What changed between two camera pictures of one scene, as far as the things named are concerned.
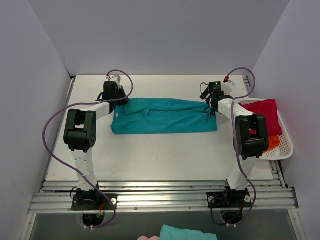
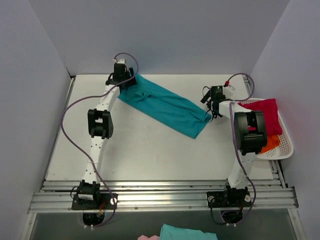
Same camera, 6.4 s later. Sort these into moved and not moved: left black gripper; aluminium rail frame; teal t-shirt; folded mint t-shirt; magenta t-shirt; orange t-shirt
Moved: left black gripper; teal t-shirt
Not moved: aluminium rail frame; orange t-shirt; folded mint t-shirt; magenta t-shirt
